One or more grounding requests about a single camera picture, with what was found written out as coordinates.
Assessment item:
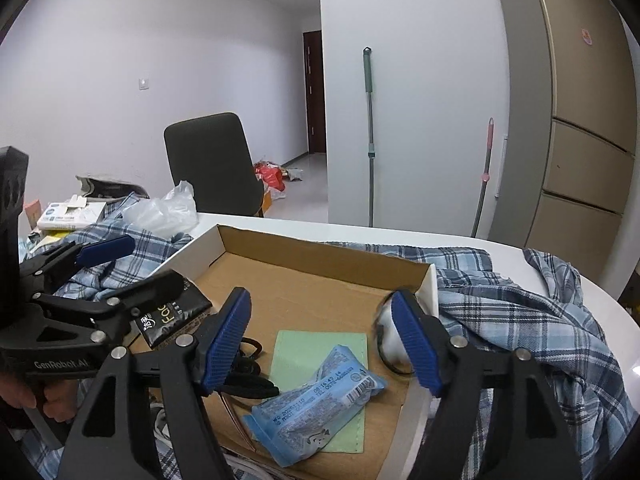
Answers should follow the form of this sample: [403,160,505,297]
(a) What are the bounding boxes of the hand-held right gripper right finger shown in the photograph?
[390,289,583,480]

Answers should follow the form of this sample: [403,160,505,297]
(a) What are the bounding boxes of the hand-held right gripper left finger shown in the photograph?
[57,287,252,480]

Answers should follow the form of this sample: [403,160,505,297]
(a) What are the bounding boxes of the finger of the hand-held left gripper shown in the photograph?
[37,270,186,332]
[20,234,137,292]

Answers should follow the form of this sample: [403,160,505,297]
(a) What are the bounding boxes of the black small pack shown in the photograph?
[131,282,213,352]

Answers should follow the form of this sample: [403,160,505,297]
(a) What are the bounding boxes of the pale green cloth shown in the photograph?
[270,329,368,453]

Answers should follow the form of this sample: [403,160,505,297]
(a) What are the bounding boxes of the shallow cardboard box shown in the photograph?
[150,224,441,480]

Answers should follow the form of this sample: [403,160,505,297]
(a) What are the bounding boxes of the blue snack packet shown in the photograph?
[243,344,388,468]

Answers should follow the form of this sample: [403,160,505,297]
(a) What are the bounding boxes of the person's left hand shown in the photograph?
[0,372,81,425]

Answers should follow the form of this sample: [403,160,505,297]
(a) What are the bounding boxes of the white tissue pack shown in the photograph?
[37,195,107,231]

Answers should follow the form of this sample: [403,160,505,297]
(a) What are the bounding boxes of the yellow sticky notes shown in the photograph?
[30,230,66,249]

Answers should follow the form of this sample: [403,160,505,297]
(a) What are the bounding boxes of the clear plastic bag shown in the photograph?
[122,180,199,238]

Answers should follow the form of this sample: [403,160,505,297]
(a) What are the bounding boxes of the blue plaid shirt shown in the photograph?
[17,190,626,480]

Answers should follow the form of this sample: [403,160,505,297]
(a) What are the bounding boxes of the dark grey chair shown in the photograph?
[164,112,265,218]

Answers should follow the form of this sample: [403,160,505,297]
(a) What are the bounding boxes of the orange cardboard carton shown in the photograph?
[261,187,286,217]

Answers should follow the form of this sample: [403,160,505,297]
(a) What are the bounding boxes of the red plastic bag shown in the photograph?
[252,160,287,192]

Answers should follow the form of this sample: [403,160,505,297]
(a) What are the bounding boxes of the dark wooden door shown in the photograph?
[302,30,323,155]

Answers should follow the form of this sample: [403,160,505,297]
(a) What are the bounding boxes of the gold refrigerator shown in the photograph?
[487,0,640,301]

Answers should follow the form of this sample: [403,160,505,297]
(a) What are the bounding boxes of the grey mop handle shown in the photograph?
[362,46,377,228]

